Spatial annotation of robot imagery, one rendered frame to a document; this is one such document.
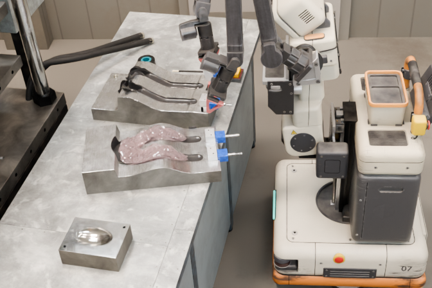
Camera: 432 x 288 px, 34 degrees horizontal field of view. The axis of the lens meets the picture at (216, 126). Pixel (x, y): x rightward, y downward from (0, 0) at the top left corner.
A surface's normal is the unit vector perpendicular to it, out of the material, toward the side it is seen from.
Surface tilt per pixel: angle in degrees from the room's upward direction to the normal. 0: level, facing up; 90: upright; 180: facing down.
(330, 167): 90
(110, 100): 0
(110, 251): 0
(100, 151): 0
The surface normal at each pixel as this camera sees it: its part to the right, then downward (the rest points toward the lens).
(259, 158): -0.06, -0.77
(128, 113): -0.22, 0.62
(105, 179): 0.08, 0.63
